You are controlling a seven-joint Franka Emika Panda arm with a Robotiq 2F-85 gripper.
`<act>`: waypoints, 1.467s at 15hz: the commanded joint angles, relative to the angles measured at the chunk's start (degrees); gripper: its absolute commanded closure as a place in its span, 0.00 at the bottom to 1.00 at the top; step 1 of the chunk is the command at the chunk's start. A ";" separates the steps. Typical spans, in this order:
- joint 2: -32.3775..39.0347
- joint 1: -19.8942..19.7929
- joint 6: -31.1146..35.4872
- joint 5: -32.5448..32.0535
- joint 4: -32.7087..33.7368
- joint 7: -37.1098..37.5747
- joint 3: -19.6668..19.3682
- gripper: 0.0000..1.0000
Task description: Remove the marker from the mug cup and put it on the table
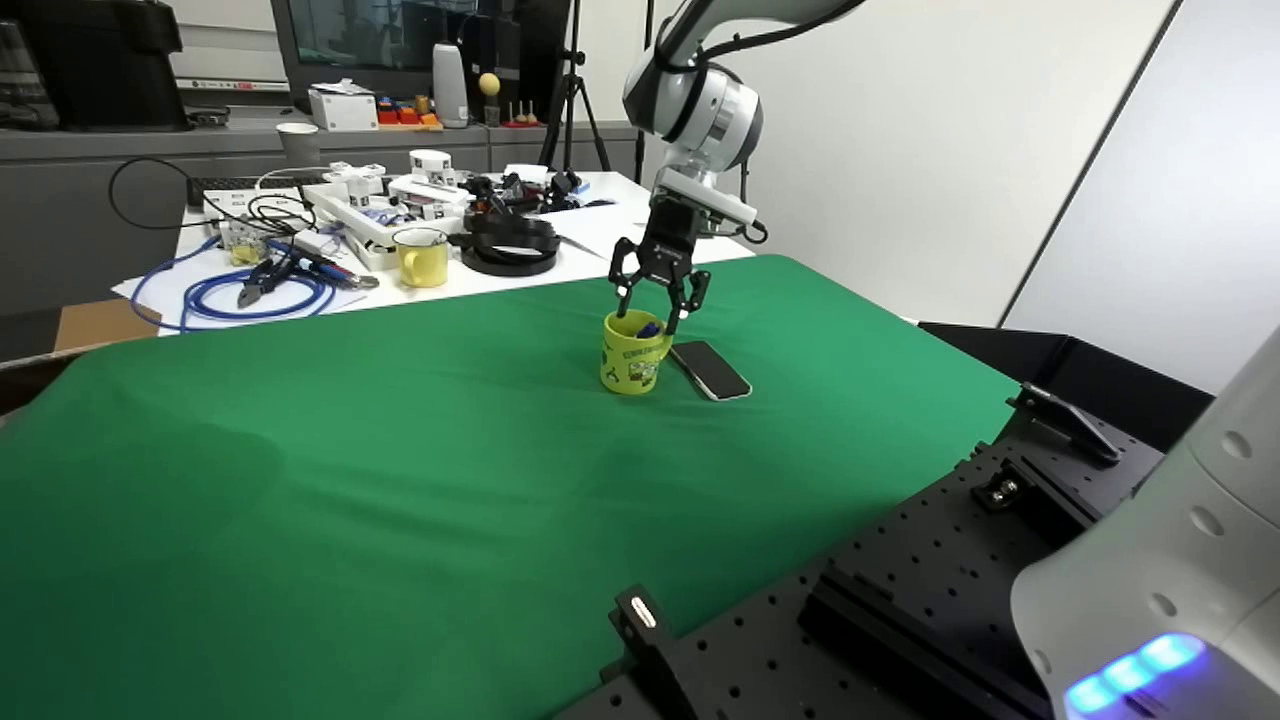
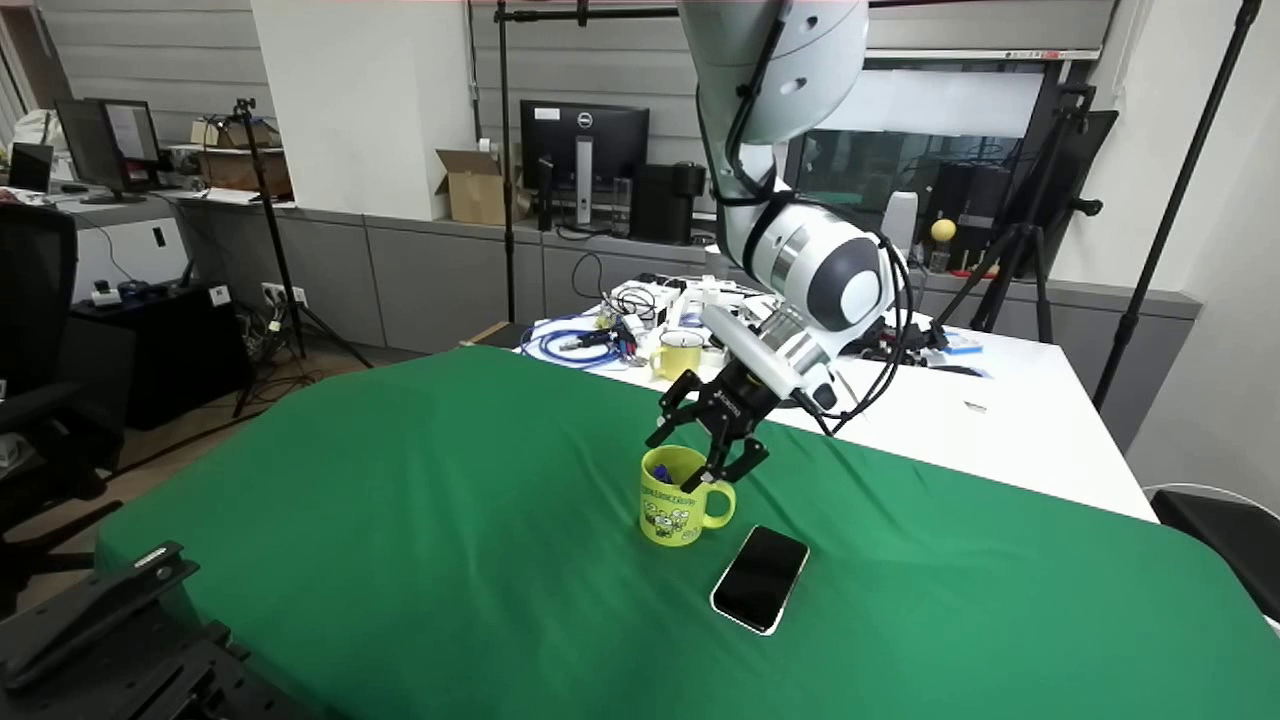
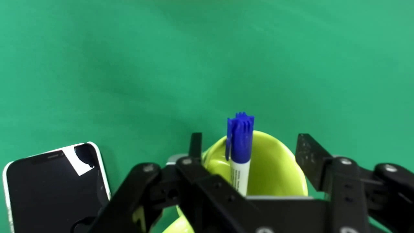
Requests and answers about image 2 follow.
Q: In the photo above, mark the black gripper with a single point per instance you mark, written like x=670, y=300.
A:
x=732, y=401

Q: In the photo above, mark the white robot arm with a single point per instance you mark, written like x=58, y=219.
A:
x=812, y=260

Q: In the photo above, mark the small pale yellow cup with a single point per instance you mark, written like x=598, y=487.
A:
x=676, y=359

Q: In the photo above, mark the yellow-green cartoon mug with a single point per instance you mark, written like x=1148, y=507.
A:
x=665, y=521

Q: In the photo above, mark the black smartphone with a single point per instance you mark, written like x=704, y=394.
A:
x=760, y=581

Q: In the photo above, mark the black computer tower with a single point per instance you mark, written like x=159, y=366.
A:
x=665, y=200

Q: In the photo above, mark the small yellow ball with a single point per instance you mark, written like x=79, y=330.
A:
x=943, y=230

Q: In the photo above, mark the black computer monitor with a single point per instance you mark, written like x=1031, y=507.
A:
x=583, y=141

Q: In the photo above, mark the green table cloth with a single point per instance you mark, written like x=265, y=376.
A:
x=402, y=534

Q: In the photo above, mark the open cardboard box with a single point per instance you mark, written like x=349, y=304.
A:
x=472, y=188

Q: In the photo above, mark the black light stand pole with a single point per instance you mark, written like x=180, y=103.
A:
x=505, y=160

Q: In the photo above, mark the black easel tripod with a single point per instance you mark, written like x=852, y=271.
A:
x=1032, y=224

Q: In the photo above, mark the thin black stand pole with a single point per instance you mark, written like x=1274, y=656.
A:
x=1178, y=200

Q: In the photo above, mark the brown cardboard box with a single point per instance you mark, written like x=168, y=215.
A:
x=246, y=168

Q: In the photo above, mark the black chair seat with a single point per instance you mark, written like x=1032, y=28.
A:
x=1234, y=534

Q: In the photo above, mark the black table clamp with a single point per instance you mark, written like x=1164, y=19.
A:
x=123, y=585

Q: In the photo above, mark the white printer cabinet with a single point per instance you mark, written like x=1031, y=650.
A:
x=127, y=252

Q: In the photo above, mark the small desk monitor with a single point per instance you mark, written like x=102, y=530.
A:
x=112, y=141

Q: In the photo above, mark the black office chair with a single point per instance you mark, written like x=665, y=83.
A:
x=32, y=304

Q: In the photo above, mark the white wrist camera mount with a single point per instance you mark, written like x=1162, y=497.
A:
x=787, y=352

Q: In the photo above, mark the black camera tripod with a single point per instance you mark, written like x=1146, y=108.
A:
x=269, y=215

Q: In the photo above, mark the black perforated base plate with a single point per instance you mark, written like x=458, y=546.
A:
x=134, y=683

